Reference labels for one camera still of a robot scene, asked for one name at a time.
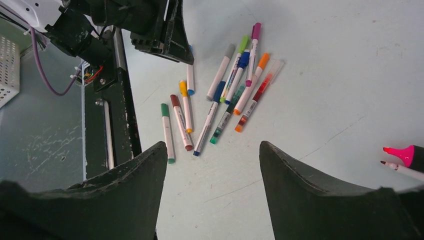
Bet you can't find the black pink highlighter body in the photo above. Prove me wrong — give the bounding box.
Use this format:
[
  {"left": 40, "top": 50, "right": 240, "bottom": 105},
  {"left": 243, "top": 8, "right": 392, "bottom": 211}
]
[{"left": 383, "top": 145, "right": 424, "bottom": 173}]

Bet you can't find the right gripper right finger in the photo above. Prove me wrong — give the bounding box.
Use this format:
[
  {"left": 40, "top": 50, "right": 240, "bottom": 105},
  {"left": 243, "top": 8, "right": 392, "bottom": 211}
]
[{"left": 259, "top": 140, "right": 424, "bottom": 240}]

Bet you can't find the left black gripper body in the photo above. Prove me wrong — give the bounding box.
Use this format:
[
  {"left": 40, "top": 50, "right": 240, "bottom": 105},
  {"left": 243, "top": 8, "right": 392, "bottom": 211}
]
[{"left": 130, "top": 0, "right": 176, "bottom": 55}]

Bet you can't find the green gel pen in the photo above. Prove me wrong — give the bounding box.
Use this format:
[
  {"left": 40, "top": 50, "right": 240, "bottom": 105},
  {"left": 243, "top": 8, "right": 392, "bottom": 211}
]
[{"left": 209, "top": 84, "right": 246, "bottom": 145}]

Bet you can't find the brown capped marker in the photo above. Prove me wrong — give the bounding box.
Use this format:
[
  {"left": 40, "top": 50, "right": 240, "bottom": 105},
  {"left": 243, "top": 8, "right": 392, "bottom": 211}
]
[{"left": 170, "top": 94, "right": 193, "bottom": 152}]

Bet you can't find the red gel pen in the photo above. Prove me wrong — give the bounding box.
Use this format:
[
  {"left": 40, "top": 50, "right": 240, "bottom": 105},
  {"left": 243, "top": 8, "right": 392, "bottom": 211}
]
[{"left": 234, "top": 60, "right": 285, "bottom": 133}]

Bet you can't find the orange capped marker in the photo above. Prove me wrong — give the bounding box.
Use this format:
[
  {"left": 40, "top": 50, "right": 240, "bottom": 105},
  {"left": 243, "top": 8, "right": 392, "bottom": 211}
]
[{"left": 233, "top": 52, "right": 270, "bottom": 116}]

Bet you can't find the light blue capped marker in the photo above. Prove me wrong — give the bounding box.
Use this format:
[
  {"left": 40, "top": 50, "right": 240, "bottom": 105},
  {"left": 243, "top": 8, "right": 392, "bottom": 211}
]
[{"left": 186, "top": 64, "right": 195, "bottom": 96}]

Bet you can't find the lime green capped marker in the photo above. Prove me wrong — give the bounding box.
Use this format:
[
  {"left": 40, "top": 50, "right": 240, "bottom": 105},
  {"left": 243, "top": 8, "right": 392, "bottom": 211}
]
[{"left": 219, "top": 35, "right": 250, "bottom": 103}]

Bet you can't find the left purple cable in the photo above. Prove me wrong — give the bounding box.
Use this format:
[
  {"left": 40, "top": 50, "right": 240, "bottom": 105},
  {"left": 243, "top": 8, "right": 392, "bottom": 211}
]
[{"left": 29, "top": 28, "right": 82, "bottom": 97}]

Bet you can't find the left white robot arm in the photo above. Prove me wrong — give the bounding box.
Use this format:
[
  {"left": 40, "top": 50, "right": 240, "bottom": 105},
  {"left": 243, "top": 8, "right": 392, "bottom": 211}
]
[{"left": 4, "top": 0, "right": 194, "bottom": 66}]

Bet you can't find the red capped white marker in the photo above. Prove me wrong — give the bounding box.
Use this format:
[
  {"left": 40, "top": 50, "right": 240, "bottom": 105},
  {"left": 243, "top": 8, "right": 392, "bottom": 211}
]
[{"left": 380, "top": 161, "right": 424, "bottom": 182}]

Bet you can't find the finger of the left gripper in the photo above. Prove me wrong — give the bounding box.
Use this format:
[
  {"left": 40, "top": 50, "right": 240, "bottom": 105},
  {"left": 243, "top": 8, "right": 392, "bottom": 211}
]
[{"left": 167, "top": 0, "right": 194, "bottom": 65}]

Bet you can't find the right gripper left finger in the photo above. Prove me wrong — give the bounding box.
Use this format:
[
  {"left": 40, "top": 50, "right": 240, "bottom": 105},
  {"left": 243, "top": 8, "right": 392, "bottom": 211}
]
[{"left": 0, "top": 141, "right": 168, "bottom": 240}]

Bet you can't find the magenta capped marker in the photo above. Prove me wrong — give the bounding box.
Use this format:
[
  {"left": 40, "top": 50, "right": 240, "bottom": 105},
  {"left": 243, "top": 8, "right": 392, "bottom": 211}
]
[{"left": 245, "top": 22, "right": 262, "bottom": 87}]

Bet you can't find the grey cable duct rail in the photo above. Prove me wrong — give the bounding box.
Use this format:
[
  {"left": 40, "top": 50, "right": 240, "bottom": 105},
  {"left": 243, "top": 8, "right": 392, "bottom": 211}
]
[{"left": 80, "top": 60, "right": 87, "bottom": 181}]

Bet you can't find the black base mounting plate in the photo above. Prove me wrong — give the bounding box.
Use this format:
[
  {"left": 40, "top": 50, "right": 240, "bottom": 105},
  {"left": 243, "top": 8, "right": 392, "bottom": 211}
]
[{"left": 84, "top": 28, "right": 142, "bottom": 179}]

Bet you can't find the grey capped marker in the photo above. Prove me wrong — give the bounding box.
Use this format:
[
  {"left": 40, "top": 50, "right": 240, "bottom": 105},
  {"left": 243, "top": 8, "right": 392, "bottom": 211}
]
[{"left": 206, "top": 43, "right": 236, "bottom": 101}]

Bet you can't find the white perforated metal box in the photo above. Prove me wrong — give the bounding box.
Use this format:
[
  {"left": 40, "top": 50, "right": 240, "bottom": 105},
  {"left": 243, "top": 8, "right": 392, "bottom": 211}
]
[{"left": 0, "top": 34, "right": 20, "bottom": 108}]

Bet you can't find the yellow capped marker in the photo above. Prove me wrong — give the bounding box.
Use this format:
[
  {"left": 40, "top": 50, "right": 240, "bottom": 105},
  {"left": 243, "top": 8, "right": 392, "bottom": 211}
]
[{"left": 178, "top": 80, "right": 193, "bottom": 134}]

